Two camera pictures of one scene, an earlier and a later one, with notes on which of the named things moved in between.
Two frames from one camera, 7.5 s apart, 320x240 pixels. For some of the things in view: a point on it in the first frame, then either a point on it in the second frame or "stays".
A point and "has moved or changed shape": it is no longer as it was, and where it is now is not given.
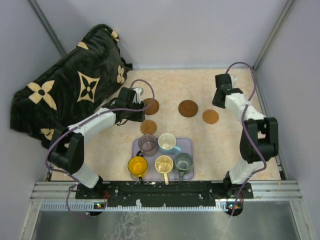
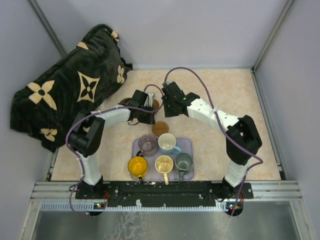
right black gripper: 217,99 -> 167,109
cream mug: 164,164 stays
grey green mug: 184,163 stays
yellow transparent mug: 137,165 stays
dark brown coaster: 188,108 has moved or changed shape
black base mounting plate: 164,194 stays
